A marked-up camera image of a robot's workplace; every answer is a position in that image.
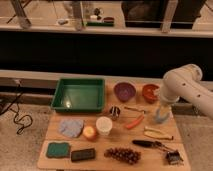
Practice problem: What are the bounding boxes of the orange bowl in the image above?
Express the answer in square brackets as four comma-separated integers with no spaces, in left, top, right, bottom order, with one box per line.
[142,84,159,104]

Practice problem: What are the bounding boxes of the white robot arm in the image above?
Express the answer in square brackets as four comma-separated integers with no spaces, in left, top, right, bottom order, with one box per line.
[159,64,213,119]

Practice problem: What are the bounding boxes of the purple bowl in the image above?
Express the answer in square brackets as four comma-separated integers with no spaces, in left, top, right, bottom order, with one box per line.
[114,82,136,102]

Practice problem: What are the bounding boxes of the small metal cup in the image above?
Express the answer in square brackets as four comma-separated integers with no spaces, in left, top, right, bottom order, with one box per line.
[110,106,121,120]

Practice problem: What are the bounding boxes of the thin metal rod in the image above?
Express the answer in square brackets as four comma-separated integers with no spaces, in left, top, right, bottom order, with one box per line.
[124,106,146,114]

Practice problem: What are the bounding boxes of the green plastic tray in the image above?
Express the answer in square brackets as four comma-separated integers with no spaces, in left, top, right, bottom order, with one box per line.
[51,78,105,113]

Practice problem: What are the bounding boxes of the white lidded container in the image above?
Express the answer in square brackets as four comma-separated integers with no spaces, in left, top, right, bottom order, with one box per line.
[96,116,113,135]

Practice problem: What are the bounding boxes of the orange carrot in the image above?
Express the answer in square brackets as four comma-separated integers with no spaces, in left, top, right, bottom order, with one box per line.
[125,115,144,129]

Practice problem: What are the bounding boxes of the red yellow apple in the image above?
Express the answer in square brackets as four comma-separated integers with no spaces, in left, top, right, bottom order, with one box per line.
[83,126,97,141]

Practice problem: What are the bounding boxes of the wooden board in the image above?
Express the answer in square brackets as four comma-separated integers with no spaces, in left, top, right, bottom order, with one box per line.
[37,81,191,171]

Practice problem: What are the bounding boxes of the light blue cloth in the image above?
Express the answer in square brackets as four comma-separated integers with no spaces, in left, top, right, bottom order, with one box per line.
[58,119,84,138]

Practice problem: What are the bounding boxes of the yellow banana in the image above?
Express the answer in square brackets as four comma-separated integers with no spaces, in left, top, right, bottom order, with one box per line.
[144,126,174,140]

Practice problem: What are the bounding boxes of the blue cup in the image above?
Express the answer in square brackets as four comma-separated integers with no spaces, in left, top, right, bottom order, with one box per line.
[154,105,171,124]

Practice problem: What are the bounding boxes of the black eraser block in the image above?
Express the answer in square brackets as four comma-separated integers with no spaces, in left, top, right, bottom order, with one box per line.
[71,148,96,162]

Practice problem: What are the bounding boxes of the brown grape bunch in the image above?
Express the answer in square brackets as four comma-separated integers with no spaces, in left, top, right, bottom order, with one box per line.
[104,148,141,165]

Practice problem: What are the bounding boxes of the green sponge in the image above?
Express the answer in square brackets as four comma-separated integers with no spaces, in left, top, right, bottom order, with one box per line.
[46,142,70,158]

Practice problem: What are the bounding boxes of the black binder clip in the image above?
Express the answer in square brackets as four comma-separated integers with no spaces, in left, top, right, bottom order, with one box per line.
[166,151,183,165]

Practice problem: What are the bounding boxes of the black handled tool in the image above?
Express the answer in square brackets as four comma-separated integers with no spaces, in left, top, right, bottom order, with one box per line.
[132,140,175,152]

